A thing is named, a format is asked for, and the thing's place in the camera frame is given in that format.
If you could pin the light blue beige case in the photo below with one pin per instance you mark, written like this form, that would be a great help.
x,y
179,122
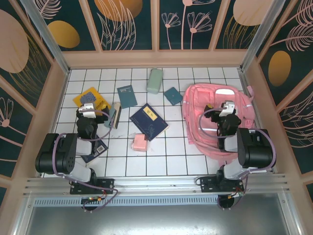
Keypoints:
x,y
115,115

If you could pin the pink backpack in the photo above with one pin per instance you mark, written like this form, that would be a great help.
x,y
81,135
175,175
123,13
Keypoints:
x,y
195,107

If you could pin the dark blue book with barcode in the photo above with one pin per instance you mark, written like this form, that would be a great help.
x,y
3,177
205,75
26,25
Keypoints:
x,y
100,148

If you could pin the yellow book with purple flowers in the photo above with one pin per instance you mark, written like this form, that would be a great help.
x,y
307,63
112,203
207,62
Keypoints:
x,y
85,96

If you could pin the small teal notebook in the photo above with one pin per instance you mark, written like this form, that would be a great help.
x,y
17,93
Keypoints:
x,y
173,96

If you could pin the pink eraser box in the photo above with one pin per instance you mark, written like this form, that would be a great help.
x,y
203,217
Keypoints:
x,y
140,143

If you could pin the dark blue book yellow label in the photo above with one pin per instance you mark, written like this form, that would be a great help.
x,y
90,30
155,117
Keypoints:
x,y
149,122

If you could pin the mint green pencil case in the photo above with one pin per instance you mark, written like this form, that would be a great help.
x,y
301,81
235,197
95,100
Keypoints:
x,y
154,82

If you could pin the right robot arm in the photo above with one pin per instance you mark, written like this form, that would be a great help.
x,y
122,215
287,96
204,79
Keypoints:
x,y
256,149

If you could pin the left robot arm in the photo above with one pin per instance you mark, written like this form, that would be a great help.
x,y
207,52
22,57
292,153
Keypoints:
x,y
61,151

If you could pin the small circuit connector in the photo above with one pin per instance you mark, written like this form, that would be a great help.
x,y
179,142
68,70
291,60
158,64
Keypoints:
x,y
236,195
94,199

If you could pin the grey metal sheet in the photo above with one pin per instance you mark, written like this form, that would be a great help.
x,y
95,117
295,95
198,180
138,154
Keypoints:
x,y
156,220

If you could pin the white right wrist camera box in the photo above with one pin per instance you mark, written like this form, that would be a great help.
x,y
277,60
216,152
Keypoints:
x,y
227,107

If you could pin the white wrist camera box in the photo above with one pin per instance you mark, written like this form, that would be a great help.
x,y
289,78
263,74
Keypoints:
x,y
88,109
227,107

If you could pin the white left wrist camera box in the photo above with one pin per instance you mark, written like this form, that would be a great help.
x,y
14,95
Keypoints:
x,y
88,109

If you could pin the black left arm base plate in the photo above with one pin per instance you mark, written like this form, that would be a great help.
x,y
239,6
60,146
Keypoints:
x,y
105,184

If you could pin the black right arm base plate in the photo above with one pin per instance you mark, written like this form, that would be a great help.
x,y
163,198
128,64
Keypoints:
x,y
207,184

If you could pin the aluminium mounting rail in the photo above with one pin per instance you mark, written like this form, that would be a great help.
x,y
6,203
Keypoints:
x,y
156,183

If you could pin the aluminium frame post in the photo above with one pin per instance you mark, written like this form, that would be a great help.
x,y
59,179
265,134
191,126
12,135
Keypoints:
x,y
264,31
46,31

